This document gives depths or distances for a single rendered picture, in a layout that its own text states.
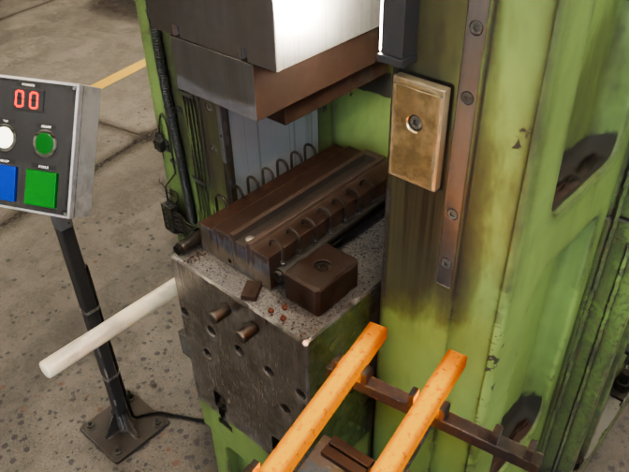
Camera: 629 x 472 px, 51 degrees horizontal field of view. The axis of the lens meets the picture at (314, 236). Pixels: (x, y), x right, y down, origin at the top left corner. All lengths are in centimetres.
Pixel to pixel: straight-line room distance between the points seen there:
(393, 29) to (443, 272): 42
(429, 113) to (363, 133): 62
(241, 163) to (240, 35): 50
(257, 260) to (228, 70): 37
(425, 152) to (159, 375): 159
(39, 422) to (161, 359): 44
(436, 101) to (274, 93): 26
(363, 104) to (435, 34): 62
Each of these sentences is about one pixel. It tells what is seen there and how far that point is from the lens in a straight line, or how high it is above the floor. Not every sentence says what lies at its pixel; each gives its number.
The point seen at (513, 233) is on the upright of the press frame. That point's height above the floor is 116.
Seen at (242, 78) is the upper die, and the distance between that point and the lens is 106.
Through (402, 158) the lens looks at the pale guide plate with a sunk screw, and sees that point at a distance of 106.
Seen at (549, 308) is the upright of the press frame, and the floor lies 72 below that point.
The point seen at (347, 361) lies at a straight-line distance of 97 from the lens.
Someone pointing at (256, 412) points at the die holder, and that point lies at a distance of 148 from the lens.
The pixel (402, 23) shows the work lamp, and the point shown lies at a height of 144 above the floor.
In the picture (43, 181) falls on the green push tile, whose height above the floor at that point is 103.
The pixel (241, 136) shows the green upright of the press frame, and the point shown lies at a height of 108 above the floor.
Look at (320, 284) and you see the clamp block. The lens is 118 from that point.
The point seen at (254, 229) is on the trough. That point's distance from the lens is 130.
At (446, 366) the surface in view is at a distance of 98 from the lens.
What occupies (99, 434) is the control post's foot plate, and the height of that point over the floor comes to 1.
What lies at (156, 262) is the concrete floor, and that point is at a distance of 287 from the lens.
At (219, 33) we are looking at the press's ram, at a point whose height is 140.
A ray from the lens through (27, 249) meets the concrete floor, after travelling 314.
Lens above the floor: 176
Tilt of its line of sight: 37 degrees down
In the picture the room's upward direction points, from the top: 2 degrees counter-clockwise
